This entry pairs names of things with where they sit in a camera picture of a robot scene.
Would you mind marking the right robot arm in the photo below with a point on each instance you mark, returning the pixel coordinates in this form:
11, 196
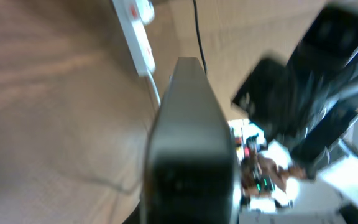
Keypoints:
307, 103

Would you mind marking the white charger plug adapter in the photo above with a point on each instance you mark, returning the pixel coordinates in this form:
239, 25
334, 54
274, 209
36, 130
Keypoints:
144, 10

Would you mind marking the cardboard panel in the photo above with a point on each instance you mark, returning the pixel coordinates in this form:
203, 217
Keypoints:
234, 34

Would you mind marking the white power strip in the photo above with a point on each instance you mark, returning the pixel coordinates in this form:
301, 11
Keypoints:
136, 37

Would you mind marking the person in background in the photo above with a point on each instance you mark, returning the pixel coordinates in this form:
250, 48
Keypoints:
256, 162

